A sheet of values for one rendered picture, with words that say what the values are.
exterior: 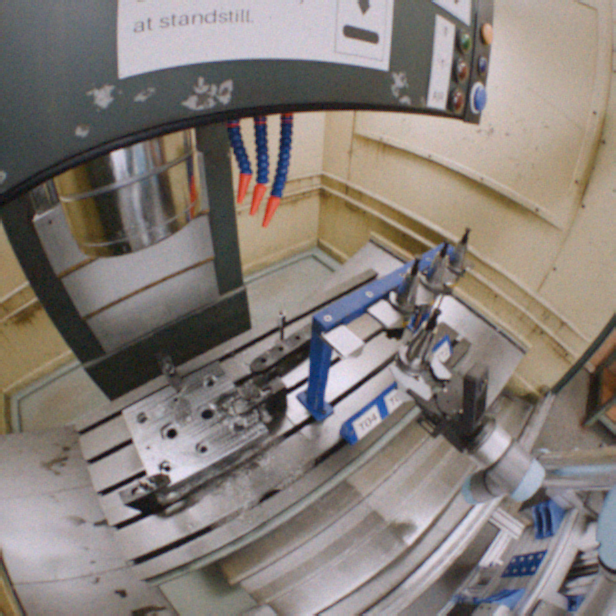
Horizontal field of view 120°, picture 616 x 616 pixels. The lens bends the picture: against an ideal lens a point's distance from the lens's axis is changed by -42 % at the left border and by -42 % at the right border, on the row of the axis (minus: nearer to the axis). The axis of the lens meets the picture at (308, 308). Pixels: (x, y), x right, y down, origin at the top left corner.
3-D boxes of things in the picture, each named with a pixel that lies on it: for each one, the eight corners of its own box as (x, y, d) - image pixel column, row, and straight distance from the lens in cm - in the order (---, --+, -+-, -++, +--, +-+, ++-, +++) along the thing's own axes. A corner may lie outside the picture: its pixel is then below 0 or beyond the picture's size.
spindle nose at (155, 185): (188, 181, 45) (179, 101, 42) (221, 226, 30) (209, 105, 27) (83, 218, 45) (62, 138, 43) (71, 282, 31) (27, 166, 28)
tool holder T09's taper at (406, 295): (404, 288, 64) (412, 262, 60) (420, 301, 62) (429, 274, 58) (390, 296, 61) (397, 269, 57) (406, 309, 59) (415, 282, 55)
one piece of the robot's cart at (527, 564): (514, 556, 114) (549, 549, 100) (500, 578, 111) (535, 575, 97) (512, 554, 113) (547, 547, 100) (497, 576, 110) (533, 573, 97)
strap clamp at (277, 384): (288, 406, 80) (287, 375, 67) (245, 432, 78) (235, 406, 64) (280, 397, 81) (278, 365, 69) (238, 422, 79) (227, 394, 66)
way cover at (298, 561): (476, 456, 122) (499, 440, 109) (279, 626, 104) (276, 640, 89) (423, 407, 120) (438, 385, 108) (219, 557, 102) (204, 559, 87)
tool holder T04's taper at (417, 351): (416, 339, 54) (429, 312, 50) (433, 356, 53) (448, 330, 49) (399, 350, 52) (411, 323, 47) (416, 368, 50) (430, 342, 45)
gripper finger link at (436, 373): (402, 364, 61) (428, 400, 58) (411, 345, 56) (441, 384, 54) (413, 358, 63) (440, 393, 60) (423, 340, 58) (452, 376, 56)
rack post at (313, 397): (335, 411, 80) (352, 339, 55) (318, 423, 78) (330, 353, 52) (310, 386, 83) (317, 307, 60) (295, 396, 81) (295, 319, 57)
